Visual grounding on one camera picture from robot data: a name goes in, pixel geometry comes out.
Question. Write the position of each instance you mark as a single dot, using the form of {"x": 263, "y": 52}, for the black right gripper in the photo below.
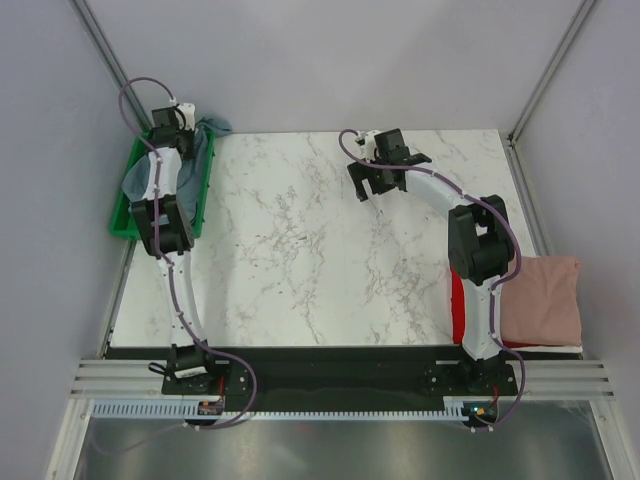
{"x": 359, "y": 172}

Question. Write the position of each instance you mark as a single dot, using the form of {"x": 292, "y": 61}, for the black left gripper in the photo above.
{"x": 189, "y": 155}

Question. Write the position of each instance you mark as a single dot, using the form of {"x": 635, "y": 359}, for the blue grey t shirt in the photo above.
{"x": 192, "y": 173}

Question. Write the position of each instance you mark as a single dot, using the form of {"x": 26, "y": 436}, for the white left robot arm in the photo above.
{"x": 164, "y": 210}

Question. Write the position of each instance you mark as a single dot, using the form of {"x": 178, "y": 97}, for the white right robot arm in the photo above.
{"x": 483, "y": 252}

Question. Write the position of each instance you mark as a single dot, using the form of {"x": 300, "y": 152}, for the red folded t shirt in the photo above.
{"x": 459, "y": 305}

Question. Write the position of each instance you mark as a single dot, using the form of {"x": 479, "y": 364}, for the pink folded t shirt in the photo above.
{"x": 539, "y": 306}

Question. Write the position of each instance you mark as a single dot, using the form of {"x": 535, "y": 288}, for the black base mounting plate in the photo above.
{"x": 323, "y": 380}

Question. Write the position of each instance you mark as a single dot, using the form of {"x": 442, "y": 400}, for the white folded t shirt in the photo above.
{"x": 546, "y": 349}

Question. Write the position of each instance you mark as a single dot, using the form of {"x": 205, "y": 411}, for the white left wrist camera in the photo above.
{"x": 185, "y": 113}

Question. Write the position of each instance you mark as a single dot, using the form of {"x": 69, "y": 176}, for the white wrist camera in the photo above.
{"x": 185, "y": 113}
{"x": 366, "y": 141}

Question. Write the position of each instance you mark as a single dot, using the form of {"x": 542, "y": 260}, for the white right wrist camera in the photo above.
{"x": 366, "y": 141}

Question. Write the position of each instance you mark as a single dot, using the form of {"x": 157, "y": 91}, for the aluminium left corner post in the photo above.
{"x": 107, "y": 54}

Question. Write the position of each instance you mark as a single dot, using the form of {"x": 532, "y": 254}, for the aluminium corner post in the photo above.
{"x": 107, "y": 54}
{"x": 577, "y": 23}

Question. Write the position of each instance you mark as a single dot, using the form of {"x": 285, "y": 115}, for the aluminium right corner post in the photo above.
{"x": 577, "y": 23}

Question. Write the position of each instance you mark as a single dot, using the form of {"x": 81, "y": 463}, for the aluminium front frame rail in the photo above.
{"x": 546, "y": 380}

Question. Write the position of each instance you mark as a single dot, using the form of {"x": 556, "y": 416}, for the light blue cable duct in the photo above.
{"x": 194, "y": 410}

